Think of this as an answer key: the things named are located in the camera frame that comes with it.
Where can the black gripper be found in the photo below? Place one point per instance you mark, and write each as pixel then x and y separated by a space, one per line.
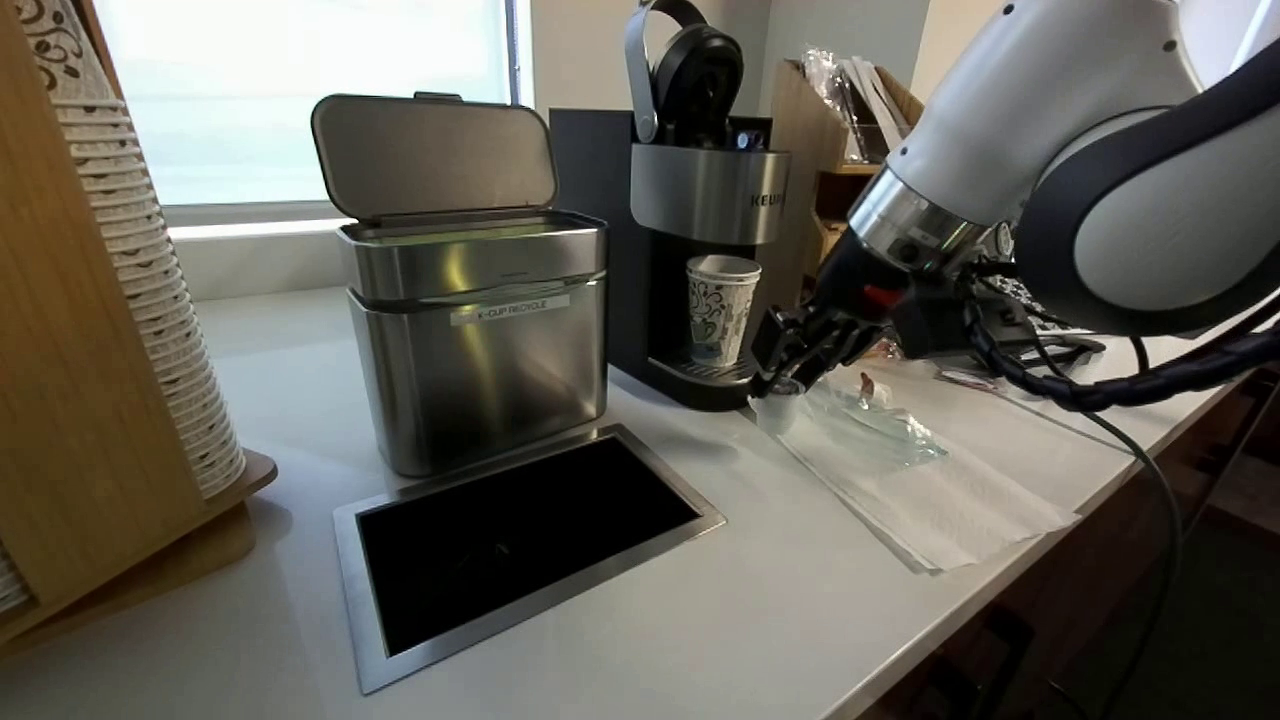
pixel 860 301

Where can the used coffee pod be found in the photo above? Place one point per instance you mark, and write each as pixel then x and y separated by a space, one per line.
pixel 792 389

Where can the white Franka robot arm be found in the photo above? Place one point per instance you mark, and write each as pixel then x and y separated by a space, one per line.
pixel 1043 107

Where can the patterned paper coffee cup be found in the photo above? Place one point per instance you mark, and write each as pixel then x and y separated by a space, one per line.
pixel 723 315

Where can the black silver pod coffee machine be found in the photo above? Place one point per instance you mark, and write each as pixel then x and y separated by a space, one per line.
pixel 700 195

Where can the small loose creamer cup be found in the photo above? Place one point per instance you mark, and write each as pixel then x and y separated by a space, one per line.
pixel 870 389

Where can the clear plastic zip bag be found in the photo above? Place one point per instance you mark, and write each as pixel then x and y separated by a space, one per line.
pixel 883 427

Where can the wooden condiment organizer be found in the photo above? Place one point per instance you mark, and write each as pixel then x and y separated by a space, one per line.
pixel 796 175

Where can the bundle of tea packets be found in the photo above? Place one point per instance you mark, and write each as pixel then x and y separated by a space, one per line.
pixel 860 103

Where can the stainless steel lidded bin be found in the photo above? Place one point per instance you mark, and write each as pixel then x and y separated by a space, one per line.
pixel 466 372

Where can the tall patterned paper cup stack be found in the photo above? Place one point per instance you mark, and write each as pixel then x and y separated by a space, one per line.
pixel 144 264

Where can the wooden cup dispenser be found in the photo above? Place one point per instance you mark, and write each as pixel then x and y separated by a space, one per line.
pixel 67 402

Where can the short paper cup stack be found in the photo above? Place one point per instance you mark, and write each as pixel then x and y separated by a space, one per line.
pixel 11 587

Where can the window with white frame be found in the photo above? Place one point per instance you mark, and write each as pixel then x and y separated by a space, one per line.
pixel 294 92

